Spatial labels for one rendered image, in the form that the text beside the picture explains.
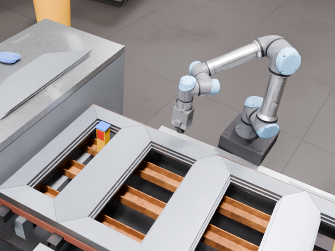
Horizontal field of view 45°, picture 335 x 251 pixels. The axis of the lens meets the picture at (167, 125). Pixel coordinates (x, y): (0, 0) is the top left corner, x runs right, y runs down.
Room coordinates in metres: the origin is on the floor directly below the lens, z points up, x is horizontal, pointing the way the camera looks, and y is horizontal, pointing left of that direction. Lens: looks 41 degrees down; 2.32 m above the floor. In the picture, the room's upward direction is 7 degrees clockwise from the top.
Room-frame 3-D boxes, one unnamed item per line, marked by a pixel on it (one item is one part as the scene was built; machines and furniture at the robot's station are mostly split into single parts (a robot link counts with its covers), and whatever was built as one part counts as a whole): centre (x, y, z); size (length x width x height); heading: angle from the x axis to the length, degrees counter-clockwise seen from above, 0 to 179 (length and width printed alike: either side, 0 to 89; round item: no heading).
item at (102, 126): (1.61, 0.34, 0.88); 0.06 x 0.06 x 0.02; 67
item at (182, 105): (1.56, -0.07, 1.14); 0.08 x 0.08 x 0.05
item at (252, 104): (1.84, -0.48, 0.94); 0.13 x 0.12 x 0.14; 20
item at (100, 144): (1.61, 0.34, 0.78); 0.05 x 0.05 x 0.19; 67
